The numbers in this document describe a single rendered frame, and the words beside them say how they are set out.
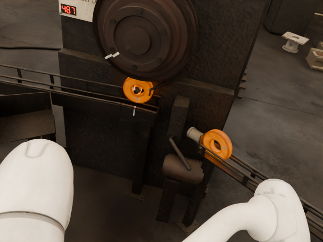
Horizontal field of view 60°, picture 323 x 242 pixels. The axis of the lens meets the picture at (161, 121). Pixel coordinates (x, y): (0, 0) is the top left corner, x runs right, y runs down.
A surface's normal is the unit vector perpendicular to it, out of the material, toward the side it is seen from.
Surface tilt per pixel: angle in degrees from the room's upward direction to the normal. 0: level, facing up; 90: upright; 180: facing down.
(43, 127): 5
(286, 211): 19
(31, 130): 5
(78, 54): 0
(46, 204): 38
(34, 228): 24
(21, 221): 14
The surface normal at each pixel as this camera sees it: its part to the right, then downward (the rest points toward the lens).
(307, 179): 0.14, -0.77
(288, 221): 0.26, -0.40
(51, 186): 0.70, -0.60
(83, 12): -0.23, 0.58
